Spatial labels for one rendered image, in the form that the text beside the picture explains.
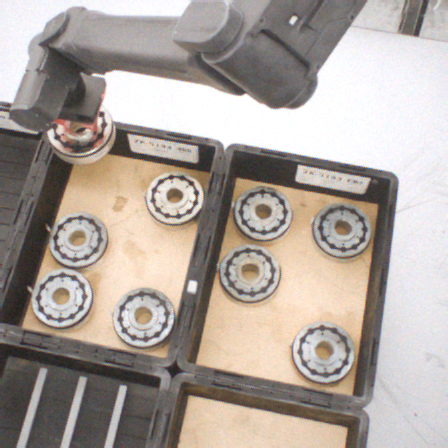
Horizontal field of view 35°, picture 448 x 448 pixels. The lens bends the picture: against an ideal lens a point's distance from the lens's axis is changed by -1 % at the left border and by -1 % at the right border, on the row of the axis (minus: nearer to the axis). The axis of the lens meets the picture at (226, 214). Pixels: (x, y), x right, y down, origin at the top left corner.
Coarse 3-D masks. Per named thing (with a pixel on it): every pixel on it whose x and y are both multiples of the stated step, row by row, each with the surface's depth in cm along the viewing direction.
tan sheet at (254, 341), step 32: (288, 192) 132; (288, 256) 127; (320, 256) 127; (288, 288) 124; (320, 288) 124; (352, 288) 125; (224, 320) 122; (256, 320) 122; (288, 320) 122; (320, 320) 122; (352, 320) 122; (224, 352) 120; (256, 352) 120; (288, 352) 120; (320, 352) 120; (352, 384) 118
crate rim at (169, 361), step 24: (48, 144) 124; (216, 144) 124; (48, 168) 122; (216, 168) 122; (24, 216) 118; (24, 240) 117; (192, 264) 115; (0, 288) 114; (0, 312) 112; (24, 336) 111; (48, 336) 111; (144, 360) 109; (168, 360) 109
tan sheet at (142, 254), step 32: (128, 160) 134; (96, 192) 131; (128, 192) 131; (128, 224) 129; (128, 256) 126; (160, 256) 127; (96, 288) 124; (128, 288) 124; (160, 288) 124; (32, 320) 122; (96, 320) 122; (160, 352) 120
